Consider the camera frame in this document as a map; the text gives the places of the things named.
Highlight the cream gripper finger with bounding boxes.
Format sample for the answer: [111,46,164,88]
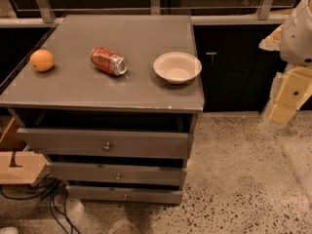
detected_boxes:
[258,25,283,51]
[268,65,312,125]

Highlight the grey top drawer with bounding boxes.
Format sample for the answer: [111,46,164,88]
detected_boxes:
[18,128,193,159]

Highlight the grey drawer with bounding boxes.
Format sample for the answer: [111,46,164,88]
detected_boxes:
[66,185,182,205]
[47,162,186,186]
[18,128,193,159]

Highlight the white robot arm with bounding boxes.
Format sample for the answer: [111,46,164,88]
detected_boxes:
[258,0,312,125]

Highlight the grey drawer cabinet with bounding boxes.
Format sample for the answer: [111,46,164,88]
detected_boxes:
[0,15,204,204]

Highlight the grey bottom drawer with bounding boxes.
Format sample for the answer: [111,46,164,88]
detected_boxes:
[66,185,182,205]

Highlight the grey middle drawer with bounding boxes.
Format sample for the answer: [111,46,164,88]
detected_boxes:
[47,162,186,186]

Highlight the black lower cabinet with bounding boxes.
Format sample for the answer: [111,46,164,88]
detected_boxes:
[193,24,312,113]

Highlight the white paper bowl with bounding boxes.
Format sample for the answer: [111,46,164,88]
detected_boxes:
[153,52,202,84]

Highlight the red soda can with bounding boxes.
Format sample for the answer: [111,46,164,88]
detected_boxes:
[91,47,127,76]

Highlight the orange fruit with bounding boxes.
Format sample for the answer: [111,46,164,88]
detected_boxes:
[30,49,55,72]

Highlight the metal railing with glass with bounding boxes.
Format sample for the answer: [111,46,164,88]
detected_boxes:
[0,0,300,28]

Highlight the wooden box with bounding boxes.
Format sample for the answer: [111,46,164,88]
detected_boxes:
[0,118,47,184]

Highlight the black floor cables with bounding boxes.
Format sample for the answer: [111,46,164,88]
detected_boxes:
[0,173,82,234]

